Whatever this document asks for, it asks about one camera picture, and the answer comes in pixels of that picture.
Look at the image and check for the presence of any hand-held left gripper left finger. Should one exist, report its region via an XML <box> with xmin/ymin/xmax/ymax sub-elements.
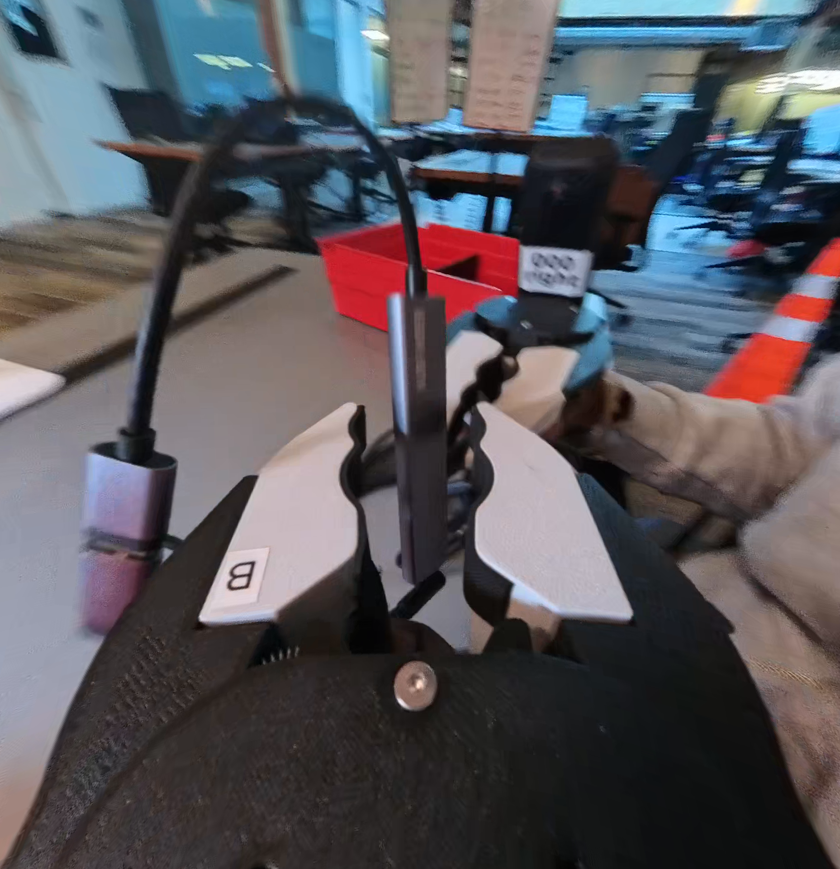
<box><xmin>198</xmin><ymin>402</ymin><xmax>394</xmax><ymax>653</ymax></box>

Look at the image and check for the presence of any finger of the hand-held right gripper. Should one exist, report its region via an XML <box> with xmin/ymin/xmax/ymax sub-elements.
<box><xmin>446</xmin><ymin>331</ymin><xmax>506</xmax><ymax>425</ymax></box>
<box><xmin>491</xmin><ymin>346</ymin><xmax>584</xmax><ymax>435</ymax></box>

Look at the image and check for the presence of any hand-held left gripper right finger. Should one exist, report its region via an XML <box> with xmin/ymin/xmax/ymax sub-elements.
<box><xmin>462</xmin><ymin>402</ymin><xmax>634</xmax><ymax>653</ymax></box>

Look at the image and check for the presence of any red plastic bin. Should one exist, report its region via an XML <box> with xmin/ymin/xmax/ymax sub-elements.
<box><xmin>316</xmin><ymin>223</ymin><xmax>522</xmax><ymax>335</ymax></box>

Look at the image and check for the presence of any black hub cable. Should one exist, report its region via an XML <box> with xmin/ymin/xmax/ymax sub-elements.
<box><xmin>79</xmin><ymin>95</ymin><xmax>429</xmax><ymax>635</ymax></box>

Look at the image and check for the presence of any person's right forearm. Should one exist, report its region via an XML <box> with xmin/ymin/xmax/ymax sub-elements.
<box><xmin>583</xmin><ymin>353</ymin><xmax>840</xmax><ymax>544</ymax></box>

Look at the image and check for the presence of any person's right hand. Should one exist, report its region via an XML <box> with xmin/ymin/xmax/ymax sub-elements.
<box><xmin>559</xmin><ymin>377</ymin><xmax>634</xmax><ymax>445</ymax></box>

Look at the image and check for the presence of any whiteboard with handwriting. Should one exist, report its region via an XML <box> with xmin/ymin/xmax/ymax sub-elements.
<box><xmin>462</xmin><ymin>0</ymin><xmax>562</xmax><ymax>133</ymax></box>
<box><xmin>388</xmin><ymin>0</ymin><xmax>453</xmax><ymax>126</ymax></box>

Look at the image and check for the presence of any orange traffic cone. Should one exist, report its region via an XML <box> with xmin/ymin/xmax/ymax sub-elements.
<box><xmin>703</xmin><ymin>238</ymin><xmax>840</xmax><ymax>403</ymax></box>

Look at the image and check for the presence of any instruction poster on white stand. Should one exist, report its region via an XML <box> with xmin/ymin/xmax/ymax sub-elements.
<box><xmin>0</xmin><ymin>355</ymin><xmax>66</xmax><ymax>429</ymax></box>

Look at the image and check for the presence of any wooden office desk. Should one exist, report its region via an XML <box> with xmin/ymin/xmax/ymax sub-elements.
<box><xmin>94</xmin><ymin>139</ymin><xmax>366</xmax><ymax>248</ymax></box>

